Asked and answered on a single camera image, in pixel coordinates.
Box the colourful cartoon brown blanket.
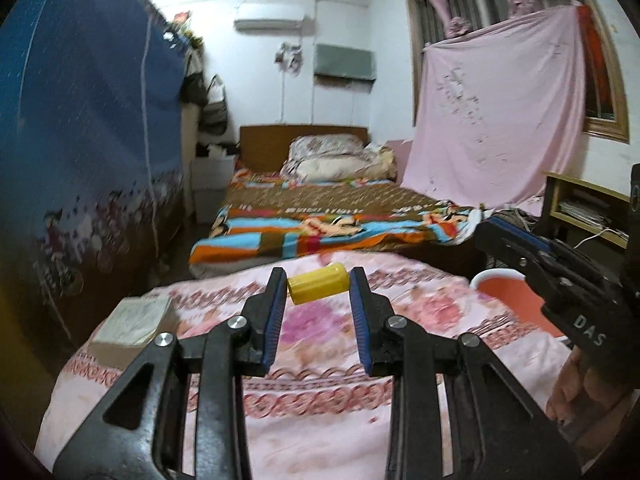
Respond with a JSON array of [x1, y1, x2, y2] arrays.
[[189, 167, 487, 281]]

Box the small wall hanging items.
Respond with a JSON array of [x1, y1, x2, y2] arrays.
[[274, 42, 304, 74]]

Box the grey green covered wall unit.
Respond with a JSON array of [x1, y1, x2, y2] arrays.
[[313, 44, 377, 84]]

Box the blue dotted wardrobe cover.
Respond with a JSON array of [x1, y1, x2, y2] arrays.
[[0, 0, 187, 312]]

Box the white basin orange inside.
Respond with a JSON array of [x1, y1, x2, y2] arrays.
[[470, 269, 573, 347]]

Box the grey hanging tote bag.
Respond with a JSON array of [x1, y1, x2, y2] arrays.
[[200, 74, 229, 136]]

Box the red cloth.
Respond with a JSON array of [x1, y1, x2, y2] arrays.
[[577, 5, 616, 122]]

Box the dark cloth pile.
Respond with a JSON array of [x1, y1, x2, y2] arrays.
[[196, 142, 241, 159]]

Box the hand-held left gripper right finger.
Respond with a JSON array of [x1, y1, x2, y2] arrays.
[[349, 266, 583, 480]]

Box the wooden window frame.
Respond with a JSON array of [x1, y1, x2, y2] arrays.
[[400, 0, 631, 144]]

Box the thick old book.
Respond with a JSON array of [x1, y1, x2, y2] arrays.
[[90, 296, 177, 362]]

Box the beige folded blanket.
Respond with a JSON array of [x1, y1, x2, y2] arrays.
[[365, 144, 399, 184]]

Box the stack of papers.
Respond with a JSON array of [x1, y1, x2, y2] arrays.
[[557, 200, 609, 225]]

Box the pink floral quilt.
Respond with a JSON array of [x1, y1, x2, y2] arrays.
[[35, 252, 576, 480]]

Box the pink panel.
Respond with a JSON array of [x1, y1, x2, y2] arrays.
[[390, 139, 416, 186]]

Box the wooden bed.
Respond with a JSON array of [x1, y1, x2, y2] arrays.
[[189, 125, 487, 282]]

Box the cream tall cabinet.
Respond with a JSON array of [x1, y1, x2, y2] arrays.
[[180, 102, 201, 221]]

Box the pink hanging sheet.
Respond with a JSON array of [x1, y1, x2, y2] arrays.
[[402, 7, 589, 217]]

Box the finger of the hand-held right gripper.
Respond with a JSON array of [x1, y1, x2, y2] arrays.
[[474, 221, 557, 294], [487, 216, 606, 287]]

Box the white nightstand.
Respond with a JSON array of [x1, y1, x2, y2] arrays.
[[192, 155, 240, 224]]

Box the floral pillow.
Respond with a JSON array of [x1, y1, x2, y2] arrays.
[[290, 135, 368, 162]]

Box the white cable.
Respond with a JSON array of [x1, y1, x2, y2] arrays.
[[572, 227, 616, 251]]

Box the person's right hand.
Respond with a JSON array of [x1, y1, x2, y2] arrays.
[[546, 347, 603, 433]]

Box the wooden desk shelf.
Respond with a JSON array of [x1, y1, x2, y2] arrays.
[[540, 171, 632, 252]]

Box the cream pillow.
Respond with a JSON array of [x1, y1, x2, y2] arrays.
[[281, 155, 381, 182]]

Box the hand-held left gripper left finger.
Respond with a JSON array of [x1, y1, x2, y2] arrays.
[[52, 267, 288, 480]]

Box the black hanging bag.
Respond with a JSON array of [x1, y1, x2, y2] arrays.
[[180, 47, 209, 109]]

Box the yellow plastic bottle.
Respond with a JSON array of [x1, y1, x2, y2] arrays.
[[286, 262, 349, 306]]

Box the brown patterned suitcase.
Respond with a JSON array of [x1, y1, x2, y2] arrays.
[[487, 207, 542, 272]]

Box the white air conditioner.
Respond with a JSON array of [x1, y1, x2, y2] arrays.
[[234, 16, 314, 36]]

